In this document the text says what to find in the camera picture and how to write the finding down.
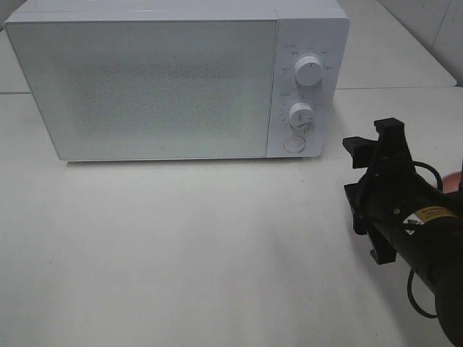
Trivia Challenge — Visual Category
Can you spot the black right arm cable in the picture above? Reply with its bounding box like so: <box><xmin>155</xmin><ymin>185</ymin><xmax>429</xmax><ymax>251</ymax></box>
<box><xmin>356</xmin><ymin>137</ymin><xmax>448</xmax><ymax>319</ymax></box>

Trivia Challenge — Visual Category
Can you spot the white microwave oven body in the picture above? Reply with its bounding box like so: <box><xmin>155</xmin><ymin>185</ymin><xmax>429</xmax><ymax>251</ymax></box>
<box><xmin>4</xmin><ymin>1</ymin><xmax>350</xmax><ymax>160</ymax></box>

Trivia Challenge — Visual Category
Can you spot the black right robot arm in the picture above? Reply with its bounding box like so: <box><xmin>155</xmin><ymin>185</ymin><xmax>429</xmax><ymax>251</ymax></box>
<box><xmin>342</xmin><ymin>118</ymin><xmax>462</xmax><ymax>346</ymax></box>

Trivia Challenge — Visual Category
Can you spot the lower white timer knob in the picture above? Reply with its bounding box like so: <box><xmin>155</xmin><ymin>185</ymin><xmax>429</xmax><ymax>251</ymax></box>
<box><xmin>288</xmin><ymin>102</ymin><xmax>315</xmax><ymax>128</ymax></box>

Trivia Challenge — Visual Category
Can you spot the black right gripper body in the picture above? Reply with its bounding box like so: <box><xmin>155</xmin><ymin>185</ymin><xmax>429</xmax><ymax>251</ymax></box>
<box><xmin>342</xmin><ymin>118</ymin><xmax>416</xmax><ymax>265</ymax></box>

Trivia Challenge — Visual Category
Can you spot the pink round plate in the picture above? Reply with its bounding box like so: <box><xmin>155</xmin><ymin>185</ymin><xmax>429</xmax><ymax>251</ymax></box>
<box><xmin>442</xmin><ymin>171</ymin><xmax>462</xmax><ymax>194</ymax></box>

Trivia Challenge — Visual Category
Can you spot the round white door button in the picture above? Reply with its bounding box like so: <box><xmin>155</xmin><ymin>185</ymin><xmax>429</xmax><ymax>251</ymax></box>
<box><xmin>284</xmin><ymin>136</ymin><xmax>306</xmax><ymax>153</ymax></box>

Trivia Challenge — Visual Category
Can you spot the upper white power knob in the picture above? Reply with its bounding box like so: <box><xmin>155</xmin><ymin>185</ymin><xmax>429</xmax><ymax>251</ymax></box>
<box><xmin>293</xmin><ymin>53</ymin><xmax>324</xmax><ymax>87</ymax></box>

